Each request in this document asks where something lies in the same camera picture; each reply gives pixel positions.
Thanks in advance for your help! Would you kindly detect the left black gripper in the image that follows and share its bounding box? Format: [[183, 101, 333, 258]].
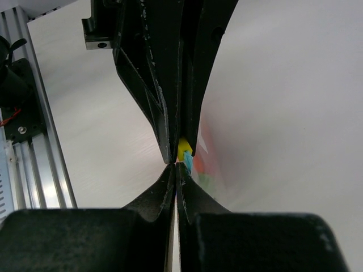
[[82, 0, 182, 164]]

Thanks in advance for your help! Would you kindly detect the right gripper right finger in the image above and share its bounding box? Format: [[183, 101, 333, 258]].
[[176, 163, 349, 271]]

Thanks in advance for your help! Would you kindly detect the clear zip top bag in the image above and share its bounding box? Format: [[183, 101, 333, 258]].
[[177, 117, 226, 199]]

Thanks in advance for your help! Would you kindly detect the right black base bracket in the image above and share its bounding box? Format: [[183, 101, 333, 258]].
[[1, 37, 46, 143]]

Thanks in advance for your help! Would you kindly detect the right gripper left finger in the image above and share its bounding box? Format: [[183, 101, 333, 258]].
[[1, 164, 175, 271]]

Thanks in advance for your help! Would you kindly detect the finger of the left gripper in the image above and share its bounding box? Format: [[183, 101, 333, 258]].
[[180, 0, 238, 152]]

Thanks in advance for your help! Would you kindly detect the aluminium mounting rail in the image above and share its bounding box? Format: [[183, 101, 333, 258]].
[[1, 1, 77, 217]]

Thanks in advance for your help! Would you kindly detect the red fake chili pepper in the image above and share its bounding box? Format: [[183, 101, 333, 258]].
[[193, 122, 220, 197]]

